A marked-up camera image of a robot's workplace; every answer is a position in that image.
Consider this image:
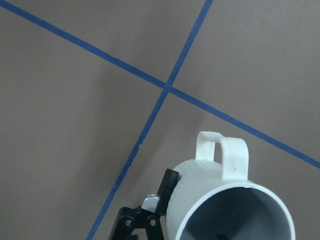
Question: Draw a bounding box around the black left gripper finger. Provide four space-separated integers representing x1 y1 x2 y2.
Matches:
117 168 179 240

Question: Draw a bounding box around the white ribbed mug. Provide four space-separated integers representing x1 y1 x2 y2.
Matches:
165 131 296 240

